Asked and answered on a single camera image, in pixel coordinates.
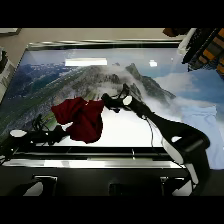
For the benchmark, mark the black orange striped garment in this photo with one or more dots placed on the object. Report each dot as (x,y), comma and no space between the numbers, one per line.
(210,50)

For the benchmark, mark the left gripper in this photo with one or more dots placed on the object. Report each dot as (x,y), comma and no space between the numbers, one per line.
(57,134)

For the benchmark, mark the pale blue garment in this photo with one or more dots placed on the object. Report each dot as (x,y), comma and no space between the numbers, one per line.
(215,133)

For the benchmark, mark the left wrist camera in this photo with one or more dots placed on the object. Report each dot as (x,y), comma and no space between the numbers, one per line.
(37,122)

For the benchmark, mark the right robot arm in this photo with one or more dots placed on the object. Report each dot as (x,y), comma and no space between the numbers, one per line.
(180,133)

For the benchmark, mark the brown garment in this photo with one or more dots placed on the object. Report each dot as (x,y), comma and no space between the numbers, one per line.
(173,31)

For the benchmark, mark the silver frame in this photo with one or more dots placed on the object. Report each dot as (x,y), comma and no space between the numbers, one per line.
(100,163)

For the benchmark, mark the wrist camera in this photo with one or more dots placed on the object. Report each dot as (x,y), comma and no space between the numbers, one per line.
(125,90)
(37,122)

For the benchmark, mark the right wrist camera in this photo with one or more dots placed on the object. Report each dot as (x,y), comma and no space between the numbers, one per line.
(125,90)

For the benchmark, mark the white garment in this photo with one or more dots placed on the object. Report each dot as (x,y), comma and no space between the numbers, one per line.
(185,43)

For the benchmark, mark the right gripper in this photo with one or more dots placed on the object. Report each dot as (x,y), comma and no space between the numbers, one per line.
(108,101)

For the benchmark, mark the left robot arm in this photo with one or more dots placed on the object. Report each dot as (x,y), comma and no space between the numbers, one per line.
(23,138)

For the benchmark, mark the red garment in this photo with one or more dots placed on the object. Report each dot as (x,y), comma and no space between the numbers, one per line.
(83,120)

